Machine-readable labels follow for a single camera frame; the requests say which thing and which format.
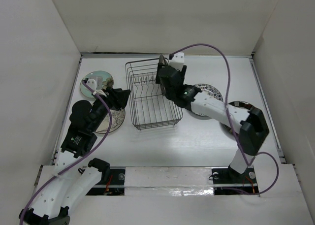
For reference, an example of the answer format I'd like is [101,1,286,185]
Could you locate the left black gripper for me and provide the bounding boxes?
[90,86,130,132]

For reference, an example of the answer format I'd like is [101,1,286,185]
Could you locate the light blue daisy plate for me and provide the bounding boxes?
[80,70,114,98]

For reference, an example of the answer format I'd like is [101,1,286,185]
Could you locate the cream tree pattern plate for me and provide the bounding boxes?
[95,109,126,134]

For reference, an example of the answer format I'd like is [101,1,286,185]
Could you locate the brown rim cream plate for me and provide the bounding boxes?
[156,55,170,98]

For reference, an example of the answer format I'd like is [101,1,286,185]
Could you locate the blue floral white plate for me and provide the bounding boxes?
[191,83,225,120]

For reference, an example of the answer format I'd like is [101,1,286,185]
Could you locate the striped dark rim plate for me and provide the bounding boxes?
[221,101,254,134]

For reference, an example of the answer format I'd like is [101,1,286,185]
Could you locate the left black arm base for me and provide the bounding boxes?
[86,167,126,196]

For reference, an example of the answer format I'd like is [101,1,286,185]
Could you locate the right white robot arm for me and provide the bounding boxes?
[156,64,269,182]

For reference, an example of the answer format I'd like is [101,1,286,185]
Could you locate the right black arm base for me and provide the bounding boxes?
[208,167,259,195]

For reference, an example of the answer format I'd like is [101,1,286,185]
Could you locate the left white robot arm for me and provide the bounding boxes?
[19,87,130,225]

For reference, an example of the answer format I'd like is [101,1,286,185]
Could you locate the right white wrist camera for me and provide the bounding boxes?
[169,52,185,71]

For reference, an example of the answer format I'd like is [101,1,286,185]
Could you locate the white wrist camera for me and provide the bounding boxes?
[169,52,185,71]
[84,75,103,91]

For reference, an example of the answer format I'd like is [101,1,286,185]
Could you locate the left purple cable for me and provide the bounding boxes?
[18,83,114,225]

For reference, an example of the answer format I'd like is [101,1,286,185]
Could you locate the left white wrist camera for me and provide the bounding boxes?
[84,75,103,91]

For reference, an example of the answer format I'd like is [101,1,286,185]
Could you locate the grey wire dish rack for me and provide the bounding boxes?
[125,58,183,130]

